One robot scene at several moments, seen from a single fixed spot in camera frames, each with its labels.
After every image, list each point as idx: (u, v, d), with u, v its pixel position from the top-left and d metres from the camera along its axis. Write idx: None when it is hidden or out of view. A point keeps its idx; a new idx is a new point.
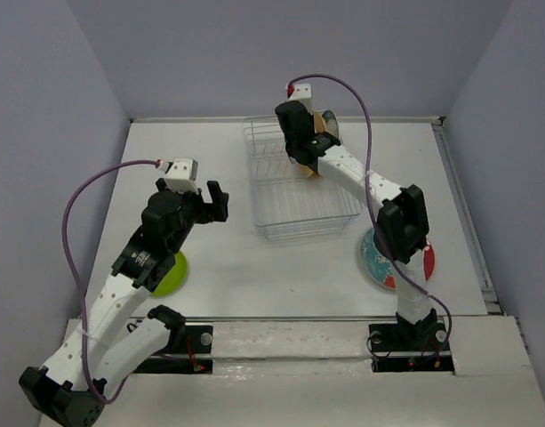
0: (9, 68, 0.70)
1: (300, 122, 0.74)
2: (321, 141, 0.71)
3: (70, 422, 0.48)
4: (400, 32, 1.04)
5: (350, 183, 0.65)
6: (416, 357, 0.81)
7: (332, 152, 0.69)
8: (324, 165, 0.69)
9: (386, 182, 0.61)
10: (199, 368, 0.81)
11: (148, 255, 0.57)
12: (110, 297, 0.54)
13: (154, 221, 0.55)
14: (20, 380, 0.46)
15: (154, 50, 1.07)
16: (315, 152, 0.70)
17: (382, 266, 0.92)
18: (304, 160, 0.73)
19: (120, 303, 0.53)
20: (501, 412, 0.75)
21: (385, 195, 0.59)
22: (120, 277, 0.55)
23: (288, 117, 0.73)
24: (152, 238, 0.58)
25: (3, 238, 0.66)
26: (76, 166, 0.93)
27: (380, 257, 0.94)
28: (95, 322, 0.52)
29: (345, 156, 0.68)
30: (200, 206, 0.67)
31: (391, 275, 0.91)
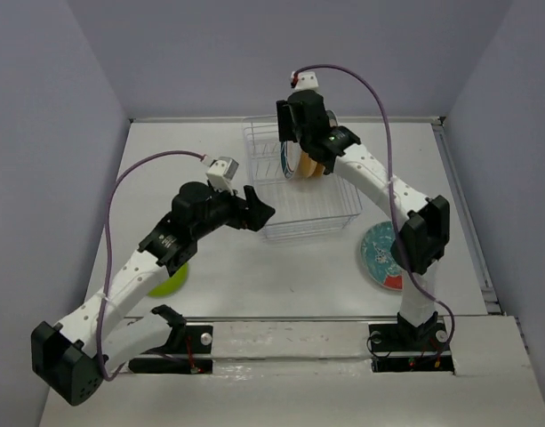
0: (8, 66, 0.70)
1: (316, 115, 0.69)
2: (338, 140, 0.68)
3: (72, 386, 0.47)
4: (399, 32, 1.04)
5: (372, 189, 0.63)
6: (416, 358, 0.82)
7: (350, 151, 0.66)
8: (341, 165, 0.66)
9: (411, 191, 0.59)
10: (196, 369, 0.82)
11: (173, 239, 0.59)
12: (134, 269, 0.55)
13: (182, 207, 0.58)
14: (33, 332, 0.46)
15: (154, 50, 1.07)
16: (332, 150, 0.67)
17: (381, 266, 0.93)
18: (319, 157, 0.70)
19: (142, 277, 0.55)
20: (501, 412, 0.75)
21: (409, 205, 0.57)
22: (145, 255, 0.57)
23: (302, 108, 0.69)
24: (179, 226, 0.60)
25: (3, 238, 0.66)
26: (76, 165, 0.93)
27: (380, 258, 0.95)
28: (116, 290, 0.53)
29: (365, 157, 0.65)
30: (236, 212, 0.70)
31: (390, 274, 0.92)
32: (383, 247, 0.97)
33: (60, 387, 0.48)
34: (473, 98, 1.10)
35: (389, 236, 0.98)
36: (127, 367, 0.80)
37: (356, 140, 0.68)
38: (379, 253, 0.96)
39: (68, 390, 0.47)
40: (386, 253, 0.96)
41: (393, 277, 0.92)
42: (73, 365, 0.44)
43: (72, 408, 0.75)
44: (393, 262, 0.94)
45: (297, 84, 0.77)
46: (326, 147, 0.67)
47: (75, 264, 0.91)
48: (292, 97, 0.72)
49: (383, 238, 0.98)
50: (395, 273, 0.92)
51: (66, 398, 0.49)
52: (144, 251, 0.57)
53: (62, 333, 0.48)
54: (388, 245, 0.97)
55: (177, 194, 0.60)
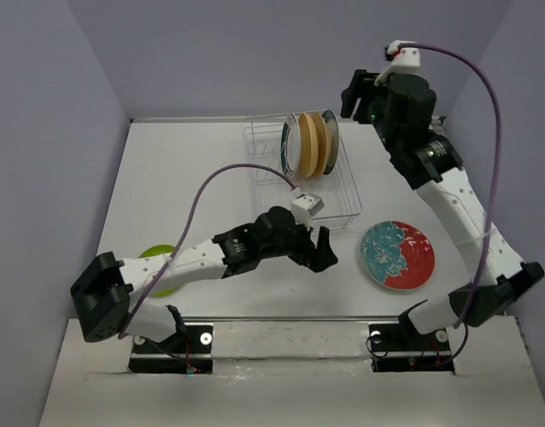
0: (8, 65, 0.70)
1: (420, 116, 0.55)
2: (437, 157, 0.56)
3: (96, 321, 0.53)
4: (399, 31, 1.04)
5: (461, 229, 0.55)
6: (416, 357, 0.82)
7: (448, 178, 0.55)
8: (435, 191, 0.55)
9: (505, 249, 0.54)
10: (193, 370, 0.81)
11: (242, 249, 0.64)
12: (201, 253, 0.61)
13: (265, 225, 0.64)
14: (100, 257, 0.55)
15: (154, 50, 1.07)
16: (427, 169, 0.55)
17: (382, 266, 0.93)
18: (404, 167, 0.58)
19: (204, 263, 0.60)
20: (501, 412, 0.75)
21: (500, 267, 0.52)
22: (216, 249, 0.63)
23: (406, 104, 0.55)
24: (252, 239, 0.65)
25: (3, 237, 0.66)
26: (76, 165, 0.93)
27: (380, 258, 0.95)
28: (181, 261, 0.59)
29: (464, 190, 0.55)
30: (303, 248, 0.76)
31: (390, 274, 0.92)
32: (383, 247, 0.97)
33: (86, 316, 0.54)
34: (476, 99, 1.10)
35: (389, 236, 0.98)
36: (126, 367, 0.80)
37: (457, 165, 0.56)
38: (379, 252, 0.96)
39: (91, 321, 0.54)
40: (386, 252, 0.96)
41: (394, 277, 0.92)
42: (113, 303, 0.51)
43: (72, 408, 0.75)
44: (393, 262, 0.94)
45: (395, 59, 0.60)
46: (420, 163, 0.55)
47: (75, 264, 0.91)
48: (393, 82, 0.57)
49: (384, 238, 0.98)
50: (396, 273, 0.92)
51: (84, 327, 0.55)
52: (216, 244, 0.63)
53: (121, 269, 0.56)
54: (388, 245, 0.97)
55: (267, 212, 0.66)
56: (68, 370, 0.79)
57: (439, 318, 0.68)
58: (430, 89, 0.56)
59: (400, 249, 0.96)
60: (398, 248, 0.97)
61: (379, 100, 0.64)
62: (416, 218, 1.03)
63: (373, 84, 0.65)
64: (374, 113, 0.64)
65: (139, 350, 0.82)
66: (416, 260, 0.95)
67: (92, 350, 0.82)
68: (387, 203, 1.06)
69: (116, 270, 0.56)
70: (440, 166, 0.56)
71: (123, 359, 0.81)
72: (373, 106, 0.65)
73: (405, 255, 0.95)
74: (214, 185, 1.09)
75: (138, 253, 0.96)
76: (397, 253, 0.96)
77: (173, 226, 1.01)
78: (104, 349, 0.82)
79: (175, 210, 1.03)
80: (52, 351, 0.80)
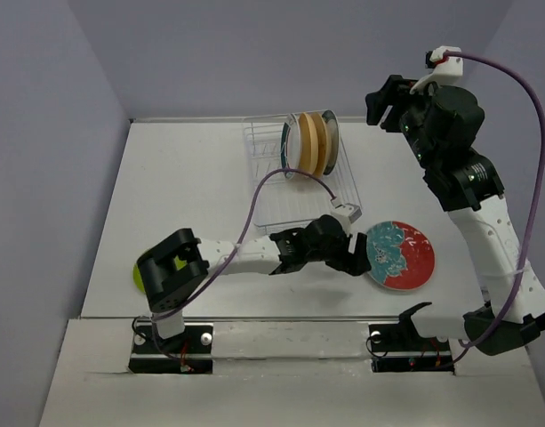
0: (8, 65, 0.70)
1: (463, 137, 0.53)
2: (477, 182, 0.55)
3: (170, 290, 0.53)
4: (399, 32, 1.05)
5: (492, 261, 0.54)
6: (416, 357, 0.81)
7: (486, 206, 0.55)
8: (471, 220, 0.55)
9: (536, 288, 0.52)
10: (187, 369, 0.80)
11: (292, 250, 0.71)
12: (261, 246, 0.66)
13: (316, 230, 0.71)
14: (184, 230, 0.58)
15: (155, 50, 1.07)
16: (467, 195, 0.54)
17: (382, 266, 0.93)
18: (442, 189, 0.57)
19: (264, 256, 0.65)
20: (501, 412, 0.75)
21: (530, 305, 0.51)
22: (272, 245, 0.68)
23: (451, 123, 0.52)
24: (301, 242, 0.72)
25: (3, 238, 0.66)
26: (76, 165, 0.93)
27: (380, 258, 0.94)
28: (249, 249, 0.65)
29: (501, 221, 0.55)
30: (341, 256, 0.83)
31: (391, 274, 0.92)
32: (383, 247, 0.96)
33: (156, 286, 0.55)
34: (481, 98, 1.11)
35: (389, 236, 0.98)
36: (126, 367, 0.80)
37: (497, 192, 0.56)
38: (379, 252, 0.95)
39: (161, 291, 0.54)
40: (386, 252, 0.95)
41: (394, 277, 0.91)
42: (194, 273, 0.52)
43: (72, 408, 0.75)
44: (393, 262, 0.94)
45: (438, 68, 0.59)
46: (460, 187, 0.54)
47: (75, 264, 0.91)
48: (440, 96, 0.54)
49: (384, 238, 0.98)
50: (396, 273, 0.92)
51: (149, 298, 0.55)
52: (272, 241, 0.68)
53: (198, 247, 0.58)
54: (388, 245, 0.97)
55: (319, 218, 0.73)
56: (68, 370, 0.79)
57: (450, 329, 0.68)
58: (477, 105, 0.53)
59: (400, 250, 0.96)
60: (398, 248, 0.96)
61: (413, 110, 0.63)
62: (416, 218, 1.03)
63: (409, 93, 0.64)
64: (408, 124, 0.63)
65: (139, 350, 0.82)
66: (417, 261, 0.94)
67: (91, 350, 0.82)
68: (387, 203, 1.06)
69: (192, 247, 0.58)
70: (479, 190, 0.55)
71: (123, 359, 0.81)
72: (407, 116, 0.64)
73: (405, 255, 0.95)
74: (214, 185, 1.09)
75: (138, 253, 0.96)
76: (397, 253, 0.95)
77: (173, 226, 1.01)
78: (104, 349, 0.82)
79: (176, 210, 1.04)
80: (52, 352, 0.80)
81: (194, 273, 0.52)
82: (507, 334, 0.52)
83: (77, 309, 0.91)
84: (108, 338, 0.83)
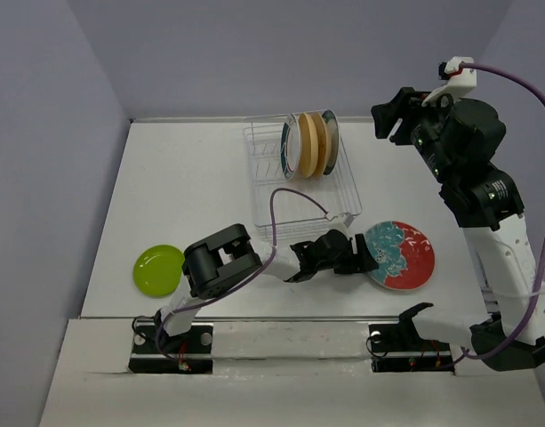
0: (6, 66, 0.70)
1: (483, 153, 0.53)
2: (497, 200, 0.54)
3: (222, 277, 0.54)
4: (398, 32, 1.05)
5: (508, 283, 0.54)
6: (416, 357, 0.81)
7: (505, 226, 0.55)
8: (489, 238, 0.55)
9: None
10: (184, 367, 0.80)
11: (304, 262, 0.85)
12: (286, 252, 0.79)
13: (324, 245, 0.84)
14: (238, 225, 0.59)
15: (155, 50, 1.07)
16: (485, 213, 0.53)
17: (382, 266, 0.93)
18: (459, 205, 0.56)
19: (291, 261, 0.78)
20: (501, 412, 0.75)
21: (542, 328, 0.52)
22: (292, 253, 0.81)
23: (470, 137, 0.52)
24: (313, 254, 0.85)
25: (2, 238, 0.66)
26: (76, 165, 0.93)
27: (380, 257, 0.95)
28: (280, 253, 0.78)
29: (519, 242, 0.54)
30: (350, 260, 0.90)
31: (391, 274, 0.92)
32: (383, 247, 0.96)
33: (209, 273, 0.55)
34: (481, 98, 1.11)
35: (389, 236, 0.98)
36: (126, 367, 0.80)
37: (517, 212, 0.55)
38: (379, 252, 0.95)
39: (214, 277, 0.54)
40: (386, 252, 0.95)
41: (394, 277, 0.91)
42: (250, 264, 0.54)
43: (72, 408, 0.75)
44: (393, 262, 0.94)
45: (452, 80, 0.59)
46: (479, 205, 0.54)
47: (75, 264, 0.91)
48: (457, 108, 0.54)
49: (384, 238, 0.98)
50: (396, 273, 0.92)
51: (199, 284, 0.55)
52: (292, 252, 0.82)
53: (247, 244, 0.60)
54: (388, 245, 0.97)
55: (327, 235, 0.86)
56: (68, 370, 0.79)
57: (455, 337, 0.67)
58: (498, 120, 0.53)
59: (400, 250, 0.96)
60: (398, 248, 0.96)
61: (427, 124, 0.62)
62: (416, 218, 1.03)
63: (421, 106, 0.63)
64: (422, 139, 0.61)
65: (139, 350, 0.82)
66: (416, 260, 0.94)
67: (91, 350, 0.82)
68: (387, 202, 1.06)
69: (241, 242, 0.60)
70: (498, 208, 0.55)
71: (123, 359, 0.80)
72: (420, 130, 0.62)
73: (405, 255, 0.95)
74: (215, 185, 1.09)
75: (139, 253, 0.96)
76: (397, 253, 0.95)
77: (174, 225, 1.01)
78: (104, 350, 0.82)
79: (177, 210, 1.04)
80: (52, 352, 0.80)
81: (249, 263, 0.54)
82: (517, 354, 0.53)
83: (77, 309, 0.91)
84: (107, 338, 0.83)
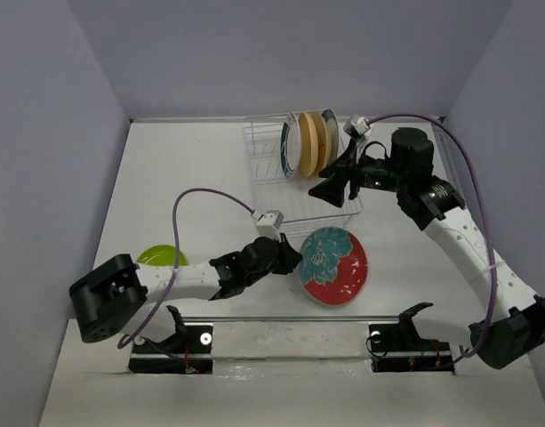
0: (7, 67, 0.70)
1: (421, 165, 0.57)
2: (439, 199, 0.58)
3: (102, 317, 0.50)
4: (399, 31, 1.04)
5: (468, 265, 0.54)
6: (416, 357, 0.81)
7: (451, 216, 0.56)
8: (438, 229, 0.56)
9: (516, 283, 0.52)
10: (191, 371, 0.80)
11: (230, 277, 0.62)
12: (202, 272, 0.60)
13: (250, 255, 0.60)
14: (123, 256, 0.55)
15: (156, 51, 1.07)
16: (429, 208, 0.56)
17: (312, 268, 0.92)
18: (411, 211, 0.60)
19: (204, 280, 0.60)
20: (502, 414, 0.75)
21: (512, 300, 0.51)
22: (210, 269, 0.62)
23: (407, 154, 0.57)
24: (239, 265, 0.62)
25: (4, 241, 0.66)
26: (76, 165, 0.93)
27: (316, 258, 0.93)
28: (186, 274, 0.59)
29: (468, 227, 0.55)
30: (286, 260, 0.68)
31: (316, 279, 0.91)
32: (324, 251, 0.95)
33: (88, 315, 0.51)
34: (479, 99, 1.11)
35: (336, 243, 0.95)
36: (126, 367, 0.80)
37: (460, 204, 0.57)
38: (317, 252, 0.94)
39: (92, 322, 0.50)
40: (324, 256, 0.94)
41: (317, 283, 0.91)
42: (130, 301, 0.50)
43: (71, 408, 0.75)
44: (324, 269, 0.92)
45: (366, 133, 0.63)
46: (424, 205, 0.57)
47: (75, 264, 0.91)
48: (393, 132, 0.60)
49: (330, 243, 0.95)
50: (321, 280, 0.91)
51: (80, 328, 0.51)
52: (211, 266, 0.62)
53: (136, 273, 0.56)
54: (331, 252, 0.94)
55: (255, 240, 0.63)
56: (68, 370, 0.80)
57: (456, 337, 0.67)
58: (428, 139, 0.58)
59: (339, 261, 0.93)
60: (338, 258, 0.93)
61: (370, 169, 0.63)
62: None
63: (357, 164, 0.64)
64: (379, 181, 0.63)
65: (138, 350, 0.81)
66: (348, 275, 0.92)
67: (91, 350, 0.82)
68: (387, 202, 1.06)
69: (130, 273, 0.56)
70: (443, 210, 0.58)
71: (123, 359, 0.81)
72: (371, 176, 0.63)
73: (340, 269, 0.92)
74: (214, 185, 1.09)
75: (140, 253, 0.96)
76: (333, 262, 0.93)
77: (174, 225, 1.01)
78: (104, 349, 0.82)
79: (178, 210, 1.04)
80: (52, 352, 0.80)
81: (132, 299, 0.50)
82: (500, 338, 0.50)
83: None
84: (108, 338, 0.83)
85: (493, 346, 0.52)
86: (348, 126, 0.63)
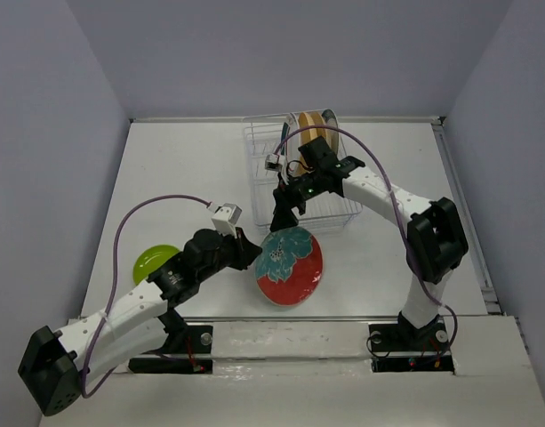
0: (5, 66, 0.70)
1: (322, 152, 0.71)
2: (345, 167, 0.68)
3: (49, 394, 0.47)
4: (399, 31, 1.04)
5: (378, 203, 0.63)
6: (416, 357, 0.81)
7: (355, 174, 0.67)
8: (349, 186, 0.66)
9: (412, 197, 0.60)
10: (199, 369, 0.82)
11: (180, 277, 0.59)
12: (138, 297, 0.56)
13: (193, 252, 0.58)
14: (35, 334, 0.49)
15: (156, 51, 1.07)
16: (339, 174, 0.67)
17: (269, 263, 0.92)
18: (331, 188, 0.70)
19: (144, 305, 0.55)
20: (502, 413, 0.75)
21: (412, 208, 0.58)
22: (152, 285, 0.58)
23: (308, 152, 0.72)
24: (186, 265, 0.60)
25: (3, 241, 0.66)
26: (76, 165, 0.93)
27: (274, 255, 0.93)
28: (117, 311, 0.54)
29: (370, 174, 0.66)
30: (238, 253, 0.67)
31: (268, 276, 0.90)
32: (284, 248, 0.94)
33: (38, 395, 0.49)
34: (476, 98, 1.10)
35: (297, 243, 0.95)
36: (127, 367, 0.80)
37: (361, 164, 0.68)
38: (277, 248, 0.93)
39: (43, 402, 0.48)
40: (283, 253, 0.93)
41: (269, 279, 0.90)
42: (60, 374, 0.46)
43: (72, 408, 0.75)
44: (280, 268, 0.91)
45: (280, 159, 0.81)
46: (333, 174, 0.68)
47: (75, 264, 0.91)
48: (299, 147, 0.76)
49: (291, 242, 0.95)
50: (274, 277, 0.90)
51: (40, 407, 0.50)
52: (151, 281, 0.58)
53: (60, 341, 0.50)
54: (289, 251, 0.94)
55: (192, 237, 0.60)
56: None
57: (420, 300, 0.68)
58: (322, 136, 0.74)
59: (296, 261, 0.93)
60: (295, 259, 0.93)
61: (297, 185, 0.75)
62: None
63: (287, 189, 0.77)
64: (310, 187, 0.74)
65: None
66: (301, 277, 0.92)
67: None
68: None
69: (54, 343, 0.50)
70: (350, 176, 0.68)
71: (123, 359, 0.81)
72: (302, 186, 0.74)
73: (294, 269, 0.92)
74: (213, 185, 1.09)
75: (140, 253, 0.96)
76: (291, 262, 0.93)
77: (174, 225, 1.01)
78: None
79: (177, 210, 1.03)
80: None
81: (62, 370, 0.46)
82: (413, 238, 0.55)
83: (78, 309, 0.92)
84: None
85: (419, 254, 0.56)
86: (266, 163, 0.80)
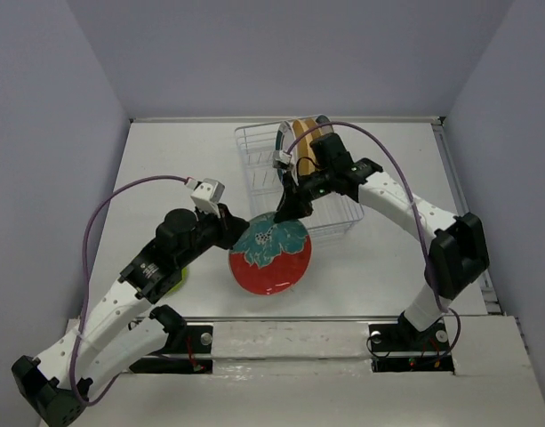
0: (5, 66, 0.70)
1: (336, 151, 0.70)
2: (361, 170, 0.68)
3: (48, 418, 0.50)
4: (398, 31, 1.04)
5: (397, 212, 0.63)
6: (416, 357, 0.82)
7: (372, 181, 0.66)
8: (365, 192, 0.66)
9: (436, 211, 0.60)
10: (200, 368, 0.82)
11: (156, 269, 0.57)
12: (112, 303, 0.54)
13: (167, 237, 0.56)
14: (14, 367, 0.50)
15: (155, 51, 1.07)
16: (355, 180, 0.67)
17: (251, 243, 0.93)
18: (341, 189, 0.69)
19: (120, 310, 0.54)
20: (503, 414, 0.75)
21: (436, 224, 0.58)
22: (126, 285, 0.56)
23: (320, 149, 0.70)
24: (162, 253, 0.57)
25: (3, 239, 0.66)
26: (76, 165, 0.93)
27: (260, 238, 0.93)
28: (92, 324, 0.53)
29: (388, 183, 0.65)
30: (222, 232, 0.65)
31: (245, 254, 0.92)
32: (272, 236, 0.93)
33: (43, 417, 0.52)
34: (473, 98, 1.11)
35: (286, 236, 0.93)
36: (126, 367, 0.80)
37: (379, 169, 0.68)
38: (266, 232, 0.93)
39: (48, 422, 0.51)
40: (268, 240, 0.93)
41: (245, 258, 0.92)
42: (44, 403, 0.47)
43: None
44: (260, 253, 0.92)
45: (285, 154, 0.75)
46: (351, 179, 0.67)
47: (75, 263, 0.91)
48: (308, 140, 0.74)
49: (282, 232, 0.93)
50: (250, 259, 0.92)
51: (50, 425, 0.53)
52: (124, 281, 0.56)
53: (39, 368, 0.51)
54: (276, 241, 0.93)
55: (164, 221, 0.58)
56: None
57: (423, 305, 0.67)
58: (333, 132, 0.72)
59: (279, 253, 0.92)
60: (280, 251, 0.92)
61: (308, 183, 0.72)
62: None
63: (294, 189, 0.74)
64: (322, 188, 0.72)
65: None
66: (281, 272, 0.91)
67: None
68: None
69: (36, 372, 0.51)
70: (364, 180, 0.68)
71: None
72: (314, 185, 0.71)
73: (275, 260, 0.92)
74: None
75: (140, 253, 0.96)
76: (274, 252, 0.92)
77: None
78: None
79: None
80: None
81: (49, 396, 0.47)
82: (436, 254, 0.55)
83: (78, 309, 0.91)
84: None
85: (440, 272, 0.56)
86: (276, 160, 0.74)
